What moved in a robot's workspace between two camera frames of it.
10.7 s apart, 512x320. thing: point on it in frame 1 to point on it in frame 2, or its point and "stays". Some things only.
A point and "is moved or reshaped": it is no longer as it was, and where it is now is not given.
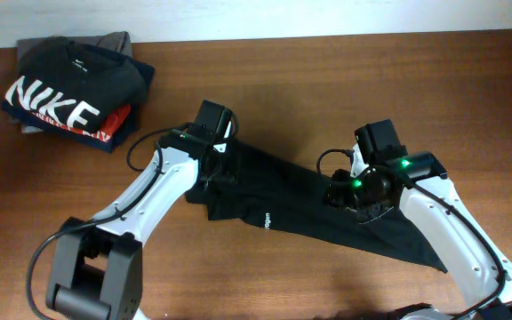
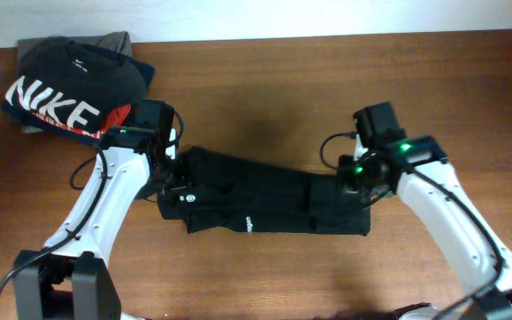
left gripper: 230,169 to 181,180
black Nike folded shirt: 74,84 stays
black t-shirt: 239,188 is moved or reshaped
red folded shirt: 109,126 stays
